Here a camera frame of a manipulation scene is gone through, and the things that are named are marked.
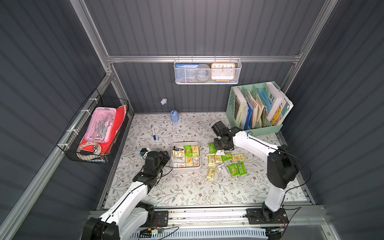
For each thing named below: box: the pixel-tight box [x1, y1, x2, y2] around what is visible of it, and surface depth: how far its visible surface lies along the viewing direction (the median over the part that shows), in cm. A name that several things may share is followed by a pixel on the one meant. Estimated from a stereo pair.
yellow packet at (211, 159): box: [207, 153, 216, 167], surface depth 95 cm
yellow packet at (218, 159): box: [215, 155, 223, 164], surface depth 95 cm
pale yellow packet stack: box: [192, 145, 200, 157], surface depth 96 cm
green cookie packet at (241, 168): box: [236, 161, 248, 176], surface depth 91 cm
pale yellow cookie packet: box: [185, 156, 194, 167], surface depth 93 cm
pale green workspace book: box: [233, 87, 248, 129], surface depth 98 cm
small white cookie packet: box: [216, 150, 225, 156], surface depth 91 cm
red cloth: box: [78, 105, 128, 154], surface depth 69 cm
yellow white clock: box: [211, 62, 236, 82], surface depth 90 cm
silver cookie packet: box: [216, 163, 230, 177], surface depth 91 cm
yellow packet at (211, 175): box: [206, 167, 217, 182], surface depth 89 cm
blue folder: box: [240, 97, 254, 131], surface depth 95 cm
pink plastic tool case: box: [84, 107, 117, 143], surface depth 74 cm
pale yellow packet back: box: [172, 150, 185, 158], surface depth 96 cm
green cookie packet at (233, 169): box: [226, 163, 240, 177], surface depth 91 cm
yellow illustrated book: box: [270, 103, 283, 126], surface depth 104 cm
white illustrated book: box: [265, 82, 294, 125], surface depth 98 cm
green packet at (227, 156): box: [221, 152, 233, 162], surface depth 96 cm
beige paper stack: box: [246, 89, 264, 129], surface depth 98 cm
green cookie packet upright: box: [183, 145, 193, 157], surface depth 98 cm
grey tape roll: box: [195, 63, 211, 82], surface depth 89 cm
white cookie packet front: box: [173, 163, 185, 168], surface depth 92 cm
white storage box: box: [171, 141, 201, 170], surface depth 96 cm
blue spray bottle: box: [160, 98, 180, 123], surface depth 111 cm
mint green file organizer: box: [226, 81, 283, 137], surface depth 101 cm
